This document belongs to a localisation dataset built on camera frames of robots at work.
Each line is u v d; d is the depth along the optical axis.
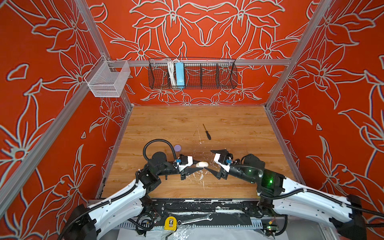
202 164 0.63
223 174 0.56
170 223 0.68
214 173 0.58
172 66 0.88
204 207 0.74
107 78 0.94
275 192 0.50
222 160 0.51
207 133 1.03
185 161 0.54
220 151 0.61
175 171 0.58
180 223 0.69
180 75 0.89
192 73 0.97
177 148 0.94
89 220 0.42
